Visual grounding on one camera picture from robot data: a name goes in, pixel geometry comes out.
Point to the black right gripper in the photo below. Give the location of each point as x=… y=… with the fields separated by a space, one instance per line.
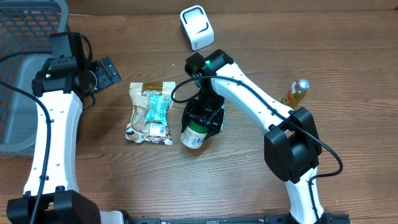
x=216 y=122

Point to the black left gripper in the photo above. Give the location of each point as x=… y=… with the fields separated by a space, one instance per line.
x=105 y=80

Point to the green lidded cup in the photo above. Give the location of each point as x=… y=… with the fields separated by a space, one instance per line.
x=194 y=135

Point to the teal snack bar wrapper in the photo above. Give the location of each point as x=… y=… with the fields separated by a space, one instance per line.
x=158 y=108

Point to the brown Pantree snack pouch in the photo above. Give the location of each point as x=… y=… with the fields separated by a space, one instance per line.
x=137 y=129

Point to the yellow oil bottle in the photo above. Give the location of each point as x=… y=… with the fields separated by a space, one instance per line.
x=296 y=93

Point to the teal tissue pack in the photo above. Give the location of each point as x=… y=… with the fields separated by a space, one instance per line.
x=223 y=118

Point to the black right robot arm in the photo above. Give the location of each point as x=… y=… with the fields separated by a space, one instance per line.
x=291 y=149

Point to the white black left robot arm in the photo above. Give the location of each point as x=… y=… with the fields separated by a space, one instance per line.
x=51 y=193

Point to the white barcode scanner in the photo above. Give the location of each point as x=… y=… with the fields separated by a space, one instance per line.
x=197 y=27

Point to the grey plastic mesh basket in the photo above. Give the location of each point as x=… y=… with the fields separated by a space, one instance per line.
x=25 y=29

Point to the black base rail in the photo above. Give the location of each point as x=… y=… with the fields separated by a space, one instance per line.
x=327 y=218

